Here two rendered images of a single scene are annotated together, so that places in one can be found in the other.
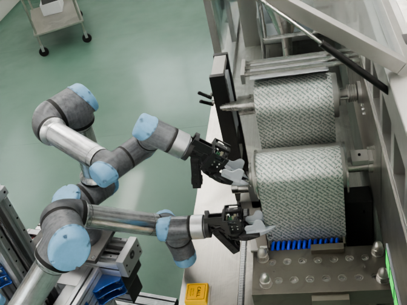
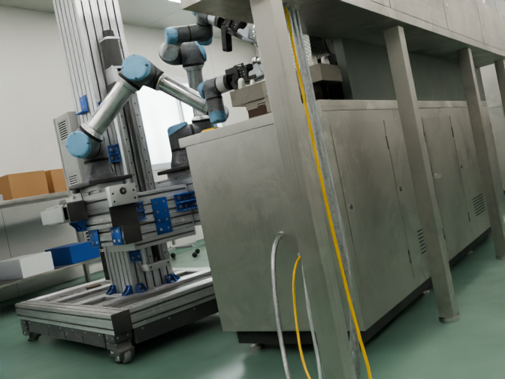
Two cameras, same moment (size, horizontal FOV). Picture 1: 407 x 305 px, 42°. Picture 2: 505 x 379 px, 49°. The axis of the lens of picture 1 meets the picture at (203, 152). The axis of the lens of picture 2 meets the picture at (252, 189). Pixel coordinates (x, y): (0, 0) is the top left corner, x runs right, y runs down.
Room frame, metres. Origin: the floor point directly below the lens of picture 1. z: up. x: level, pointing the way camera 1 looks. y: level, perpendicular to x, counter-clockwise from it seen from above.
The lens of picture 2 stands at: (-1.06, -0.82, 0.68)
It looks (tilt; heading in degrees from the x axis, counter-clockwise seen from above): 1 degrees down; 21
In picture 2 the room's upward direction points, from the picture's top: 11 degrees counter-clockwise
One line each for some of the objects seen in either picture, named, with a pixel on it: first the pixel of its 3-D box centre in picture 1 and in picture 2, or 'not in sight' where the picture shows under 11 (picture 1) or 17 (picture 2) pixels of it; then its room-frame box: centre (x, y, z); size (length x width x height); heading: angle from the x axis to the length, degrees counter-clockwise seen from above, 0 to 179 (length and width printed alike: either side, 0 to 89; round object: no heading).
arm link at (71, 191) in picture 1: (71, 205); (180, 135); (1.60, 0.54, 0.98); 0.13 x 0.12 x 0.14; 127
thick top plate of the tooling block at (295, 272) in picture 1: (323, 275); (284, 86); (0.98, -0.25, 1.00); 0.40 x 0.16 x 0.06; 75
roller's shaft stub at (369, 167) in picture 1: (359, 166); not in sight; (1.12, -0.42, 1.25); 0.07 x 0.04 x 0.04; 75
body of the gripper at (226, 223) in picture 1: (225, 223); (240, 76); (1.16, -0.01, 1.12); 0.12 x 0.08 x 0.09; 75
